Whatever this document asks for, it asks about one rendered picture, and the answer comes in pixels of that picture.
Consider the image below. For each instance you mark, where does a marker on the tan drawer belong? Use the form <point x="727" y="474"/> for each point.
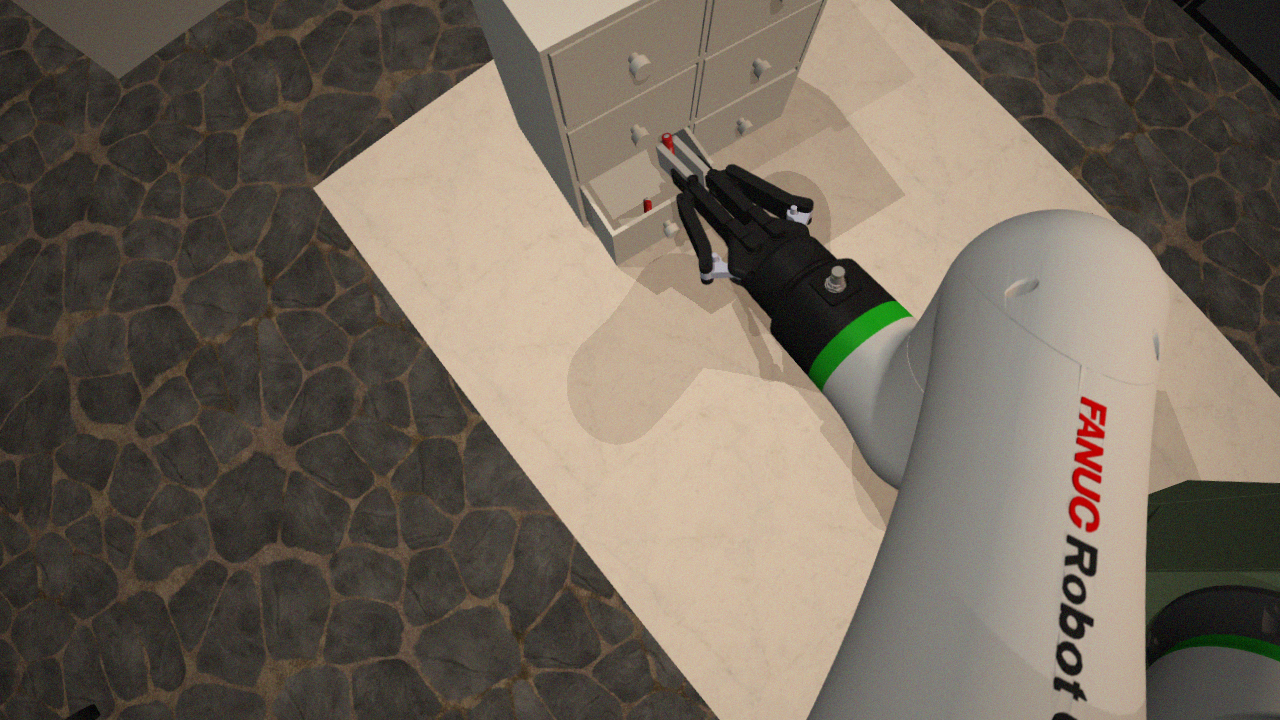
<point x="732" y="18"/>
<point x="613" y="202"/>
<point x="607" y="139"/>
<point x="739" y="67"/>
<point x="760" y="106"/>
<point x="593" y="72"/>

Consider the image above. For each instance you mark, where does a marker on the small grey chest of drawers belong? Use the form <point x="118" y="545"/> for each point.
<point x="520" y="34"/>

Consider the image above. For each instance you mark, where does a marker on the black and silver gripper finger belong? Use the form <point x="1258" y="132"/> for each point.
<point x="737" y="189"/>
<point x="710" y="264"/>

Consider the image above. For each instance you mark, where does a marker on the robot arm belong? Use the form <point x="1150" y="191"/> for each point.
<point x="1010" y="581"/>

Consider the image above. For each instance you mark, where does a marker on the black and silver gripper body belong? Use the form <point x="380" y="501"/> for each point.
<point x="779" y="263"/>

